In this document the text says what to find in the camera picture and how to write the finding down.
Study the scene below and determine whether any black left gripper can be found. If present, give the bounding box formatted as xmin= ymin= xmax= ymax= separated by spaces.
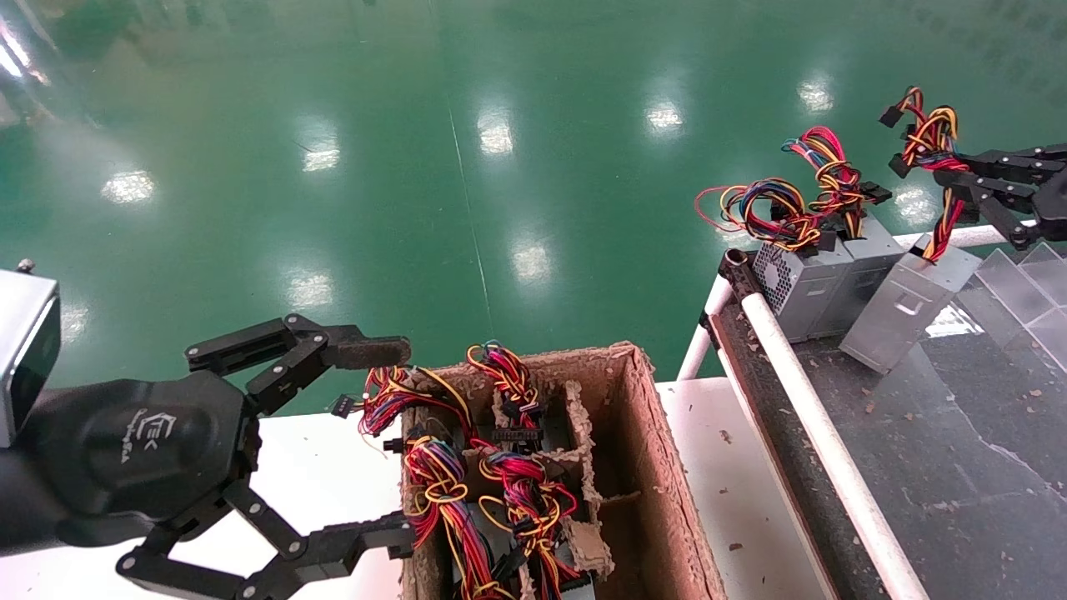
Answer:
xmin=21 ymin=371 xmax=261 ymax=548

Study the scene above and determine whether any wire bundle upper left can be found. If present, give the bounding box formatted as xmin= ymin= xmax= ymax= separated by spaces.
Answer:
xmin=332 ymin=362 xmax=480 ymax=447

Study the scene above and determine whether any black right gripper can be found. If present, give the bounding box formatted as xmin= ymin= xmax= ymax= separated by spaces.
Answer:
xmin=946 ymin=143 xmax=1067 ymax=251

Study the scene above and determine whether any wire bundle lower left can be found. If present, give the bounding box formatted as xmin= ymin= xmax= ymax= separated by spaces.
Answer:
xmin=385 ymin=435 xmax=513 ymax=600

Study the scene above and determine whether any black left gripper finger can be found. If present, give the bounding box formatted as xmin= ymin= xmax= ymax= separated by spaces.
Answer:
xmin=183 ymin=313 xmax=413 ymax=416
xmin=115 ymin=482 xmax=416 ymax=600

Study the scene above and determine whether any brown cardboard box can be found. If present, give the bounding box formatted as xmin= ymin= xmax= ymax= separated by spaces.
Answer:
xmin=400 ymin=342 xmax=728 ymax=600

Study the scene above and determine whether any wire bundle lower middle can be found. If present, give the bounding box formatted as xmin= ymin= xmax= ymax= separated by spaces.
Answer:
xmin=479 ymin=450 xmax=584 ymax=600

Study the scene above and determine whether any black conveyor belt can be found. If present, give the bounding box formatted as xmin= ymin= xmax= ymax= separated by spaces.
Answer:
xmin=709 ymin=250 xmax=1067 ymax=600

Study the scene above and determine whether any grey power supply with wires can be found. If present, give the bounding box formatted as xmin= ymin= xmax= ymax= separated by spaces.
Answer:
xmin=781 ymin=125 xmax=905 ymax=338
xmin=840 ymin=86 xmax=983 ymax=376

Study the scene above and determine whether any grey vented power supply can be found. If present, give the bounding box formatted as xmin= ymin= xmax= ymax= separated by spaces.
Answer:
xmin=694 ymin=177 xmax=855 ymax=343

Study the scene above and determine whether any white printed label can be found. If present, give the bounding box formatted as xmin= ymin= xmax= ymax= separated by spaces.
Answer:
xmin=925 ymin=304 xmax=983 ymax=338

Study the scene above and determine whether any long white rail tube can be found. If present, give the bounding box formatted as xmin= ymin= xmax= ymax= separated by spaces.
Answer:
xmin=892 ymin=221 xmax=1043 ymax=251

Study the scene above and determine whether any short white support tube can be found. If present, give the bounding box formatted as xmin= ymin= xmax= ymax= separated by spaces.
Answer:
xmin=677 ymin=275 xmax=734 ymax=382

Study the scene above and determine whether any wire bundle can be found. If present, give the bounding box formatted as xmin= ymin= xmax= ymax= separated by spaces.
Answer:
xmin=385 ymin=435 xmax=513 ymax=600
xmin=332 ymin=362 xmax=480 ymax=447
xmin=479 ymin=450 xmax=584 ymax=600

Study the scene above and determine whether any clear plastic panel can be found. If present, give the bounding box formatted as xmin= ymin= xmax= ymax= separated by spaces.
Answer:
xmin=1025 ymin=304 xmax=1067 ymax=373
xmin=974 ymin=247 xmax=1058 ymax=326
xmin=1021 ymin=242 xmax=1067 ymax=308

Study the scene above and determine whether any cardboard divider insert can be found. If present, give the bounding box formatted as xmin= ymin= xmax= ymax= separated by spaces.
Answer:
xmin=463 ymin=379 xmax=643 ymax=584

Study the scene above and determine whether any wire bundle box top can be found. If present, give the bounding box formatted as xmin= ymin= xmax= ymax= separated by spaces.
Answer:
xmin=465 ymin=340 xmax=547 ymax=447

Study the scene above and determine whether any white rail with black cap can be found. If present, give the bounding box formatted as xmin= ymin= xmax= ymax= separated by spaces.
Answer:
xmin=721 ymin=248 xmax=930 ymax=600

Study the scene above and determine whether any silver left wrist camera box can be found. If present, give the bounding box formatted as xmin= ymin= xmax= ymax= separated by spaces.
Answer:
xmin=0 ymin=260 xmax=62 ymax=448

